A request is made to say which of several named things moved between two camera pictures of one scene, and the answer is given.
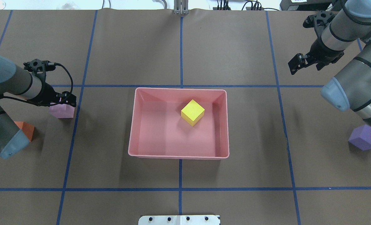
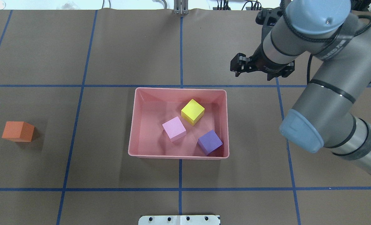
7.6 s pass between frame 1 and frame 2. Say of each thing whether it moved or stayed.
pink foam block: moved
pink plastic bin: stayed
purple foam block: moved
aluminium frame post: stayed
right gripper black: moved
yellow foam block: stayed
